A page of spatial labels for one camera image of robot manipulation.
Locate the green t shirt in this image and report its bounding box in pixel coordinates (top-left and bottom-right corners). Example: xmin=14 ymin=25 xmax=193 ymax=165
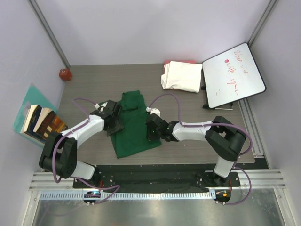
xmin=111 ymin=90 xmax=161 ymax=159

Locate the white dry-erase board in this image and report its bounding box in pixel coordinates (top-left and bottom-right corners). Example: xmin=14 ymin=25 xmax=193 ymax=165
xmin=201 ymin=43 xmax=267 ymax=109

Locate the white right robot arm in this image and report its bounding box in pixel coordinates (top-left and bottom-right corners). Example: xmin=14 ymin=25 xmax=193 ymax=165
xmin=145 ymin=113 xmax=247 ymax=186

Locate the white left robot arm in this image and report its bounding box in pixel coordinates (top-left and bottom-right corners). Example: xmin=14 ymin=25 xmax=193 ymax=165
xmin=39 ymin=100 xmax=124 ymax=188

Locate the stack of books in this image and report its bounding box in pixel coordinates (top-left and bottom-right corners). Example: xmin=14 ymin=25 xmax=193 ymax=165
xmin=20 ymin=105 xmax=68 ymax=145

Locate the folded white t shirt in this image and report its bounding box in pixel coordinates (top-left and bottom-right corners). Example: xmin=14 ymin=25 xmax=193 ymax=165
xmin=161 ymin=61 xmax=203 ymax=93

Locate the red cube block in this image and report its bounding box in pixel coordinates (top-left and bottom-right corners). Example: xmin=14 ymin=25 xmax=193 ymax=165
xmin=59 ymin=68 xmax=72 ymax=81

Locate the teal plastic folder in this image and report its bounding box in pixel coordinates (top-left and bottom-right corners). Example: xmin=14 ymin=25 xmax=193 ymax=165
xmin=13 ymin=84 xmax=58 ymax=148

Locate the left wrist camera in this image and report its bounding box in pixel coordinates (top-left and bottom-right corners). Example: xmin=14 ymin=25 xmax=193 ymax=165
xmin=94 ymin=102 xmax=108 ymax=114

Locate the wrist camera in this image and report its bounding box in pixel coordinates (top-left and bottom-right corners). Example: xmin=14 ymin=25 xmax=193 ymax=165
xmin=146 ymin=107 xmax=161 ymax=117
xmin=94 ymin=102 xmax=108 ymax=114

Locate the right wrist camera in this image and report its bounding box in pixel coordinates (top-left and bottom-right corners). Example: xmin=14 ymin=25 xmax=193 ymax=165
xmin=146 ymin=107 xmax=161 ymax=117

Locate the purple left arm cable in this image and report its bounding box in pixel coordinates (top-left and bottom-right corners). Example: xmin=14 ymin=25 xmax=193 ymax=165
xmin=53 ymin=97 xmax=121 ymax=204

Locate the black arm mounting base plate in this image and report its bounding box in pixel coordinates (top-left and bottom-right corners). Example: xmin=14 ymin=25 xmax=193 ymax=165
xmin=87 ymin=164 xmax=241 ymax=193

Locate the white slotted cable duct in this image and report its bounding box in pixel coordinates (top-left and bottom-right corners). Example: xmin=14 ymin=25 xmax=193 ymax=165
xmin=40 ymin=190 xmax=216 ymax=201

